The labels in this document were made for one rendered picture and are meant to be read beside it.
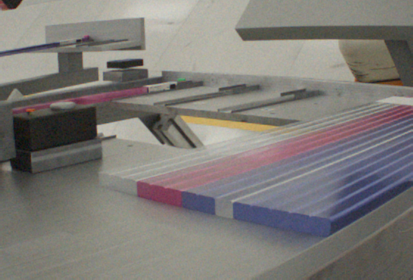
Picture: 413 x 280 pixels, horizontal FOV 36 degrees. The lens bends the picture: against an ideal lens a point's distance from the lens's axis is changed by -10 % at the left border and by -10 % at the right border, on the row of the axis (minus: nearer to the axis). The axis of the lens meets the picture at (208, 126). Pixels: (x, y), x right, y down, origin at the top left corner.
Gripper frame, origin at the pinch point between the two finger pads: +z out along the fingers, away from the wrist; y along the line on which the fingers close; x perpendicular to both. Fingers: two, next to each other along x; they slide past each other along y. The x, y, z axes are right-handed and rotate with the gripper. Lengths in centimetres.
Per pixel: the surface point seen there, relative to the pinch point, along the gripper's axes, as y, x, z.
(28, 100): 17.3, -7.6, 15.5
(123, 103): 29.2, 1.2, 17.2
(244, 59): -43, 119, 25
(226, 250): 78, -36, 17
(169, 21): -91, 134, 11
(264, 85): 39.1, 20.2, 17.4
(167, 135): 14.4, 23.9, 27.3
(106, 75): 13.7, 11.5, 14.8
